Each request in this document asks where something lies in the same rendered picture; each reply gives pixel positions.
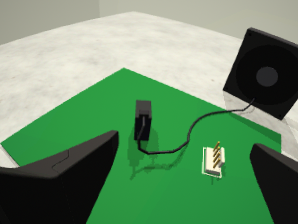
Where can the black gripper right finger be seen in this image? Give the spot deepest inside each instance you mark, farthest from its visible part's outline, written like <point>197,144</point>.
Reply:
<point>277,175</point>

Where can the green circuit board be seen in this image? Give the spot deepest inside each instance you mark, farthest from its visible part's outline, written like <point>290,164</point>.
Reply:
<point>210,181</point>

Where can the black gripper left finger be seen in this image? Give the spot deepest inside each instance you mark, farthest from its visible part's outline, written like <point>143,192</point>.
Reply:
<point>61,189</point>

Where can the black cooling fan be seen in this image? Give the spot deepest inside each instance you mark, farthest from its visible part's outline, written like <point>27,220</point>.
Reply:
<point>265,69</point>

